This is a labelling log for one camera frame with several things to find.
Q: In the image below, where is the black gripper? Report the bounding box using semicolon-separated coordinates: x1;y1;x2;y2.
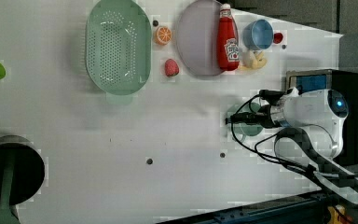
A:
226;105;274;129

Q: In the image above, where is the green mug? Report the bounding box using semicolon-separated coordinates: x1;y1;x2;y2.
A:
225;103;263;143

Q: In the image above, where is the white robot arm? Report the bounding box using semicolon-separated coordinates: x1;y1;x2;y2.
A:
225;88;358;205

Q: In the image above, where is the yellow banana bunch toy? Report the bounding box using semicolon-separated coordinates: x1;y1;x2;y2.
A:
239;50;268;70

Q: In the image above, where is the red ketchup bottle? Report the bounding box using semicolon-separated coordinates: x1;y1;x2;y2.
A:
216;4;240;71

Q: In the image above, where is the blue bowl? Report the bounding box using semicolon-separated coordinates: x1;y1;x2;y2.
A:
242;20;274;50

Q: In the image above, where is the strawberry toy far corner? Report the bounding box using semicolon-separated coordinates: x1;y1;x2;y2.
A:
273;33;283;44

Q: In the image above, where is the strawberry toy near colander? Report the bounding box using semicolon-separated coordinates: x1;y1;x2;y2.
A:
164;59;179;77

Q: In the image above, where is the lilac round plate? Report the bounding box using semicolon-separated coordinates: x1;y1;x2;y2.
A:
176;0;239;76

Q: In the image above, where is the orange slice toy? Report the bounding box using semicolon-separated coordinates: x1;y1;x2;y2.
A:
154;26;172;46

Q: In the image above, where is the green perforated colander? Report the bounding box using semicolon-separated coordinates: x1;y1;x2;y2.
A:
85;0;152;95

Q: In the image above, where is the dark round pot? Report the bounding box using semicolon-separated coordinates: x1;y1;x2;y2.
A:
0;134;46;218

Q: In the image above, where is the green spatula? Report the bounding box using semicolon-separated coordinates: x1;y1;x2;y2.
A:
0;151;21;224

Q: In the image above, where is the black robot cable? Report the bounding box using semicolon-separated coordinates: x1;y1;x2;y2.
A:
230;94;318;181

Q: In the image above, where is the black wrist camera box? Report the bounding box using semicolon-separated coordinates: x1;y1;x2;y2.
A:
258;90;284;101

